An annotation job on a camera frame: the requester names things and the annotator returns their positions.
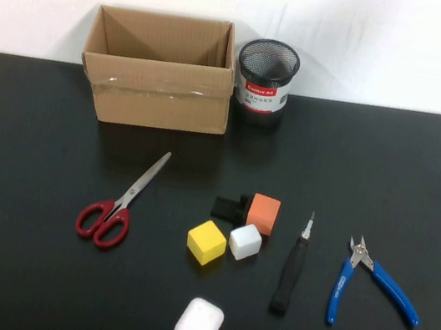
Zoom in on red-handled scissors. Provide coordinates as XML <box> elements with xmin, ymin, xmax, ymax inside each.
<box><xmin>71</xmin><ymin>137</ymin><xmax>174</xmax><ymax>258</ymax></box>

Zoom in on black precision screwdriver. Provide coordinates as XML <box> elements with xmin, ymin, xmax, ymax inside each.
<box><xmin>267</xmin><ymin>206</ymin><xmax>317</xmax><ymax>319</ymax></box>

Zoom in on blue-handled cutting pliers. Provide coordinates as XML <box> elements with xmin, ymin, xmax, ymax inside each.
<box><xmin>323</xmin><ymin>231</ymin><xmax>433</xmax><ymax>330</ymax></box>

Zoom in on white earbuds case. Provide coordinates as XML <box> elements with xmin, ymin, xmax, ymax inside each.
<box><xmin>174</xmin><ymin>293</ymin><xmax>228</xmax><ymax>330</ymax></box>

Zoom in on yellow block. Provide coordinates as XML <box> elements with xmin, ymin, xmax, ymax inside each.
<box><xmin>183</xmin><ymin>216</ymin><xmax>231</xmax><ymax>269</ymax></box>

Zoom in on black block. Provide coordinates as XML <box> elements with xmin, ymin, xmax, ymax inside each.
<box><xmin>209</xmin><ymin>188</ymin><xmax>254</xmax><ymax>226</ymax></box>

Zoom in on open cardboard box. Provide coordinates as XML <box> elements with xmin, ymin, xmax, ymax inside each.
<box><xmin>70</xmin><ymin>0</ymin><xmax>246</xmax><ymax>143</ymax></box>

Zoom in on white block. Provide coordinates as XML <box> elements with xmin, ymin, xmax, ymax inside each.
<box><xmin>226</xmin><ymin>220</ymin><xmax>266</xmax><ymax>265</ymax></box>

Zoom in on orange block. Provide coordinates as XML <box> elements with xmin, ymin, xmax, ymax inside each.
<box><xmin>243</xmin><ymin>191</ymin><xmax>284</xmax><ymax>240</ymax></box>

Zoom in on black mesh pen holder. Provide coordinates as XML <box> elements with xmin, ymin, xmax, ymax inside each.
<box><xmin>227</xmin><ymin>35</ymin><xmax>304</xmax><ymax>133</ymax></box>

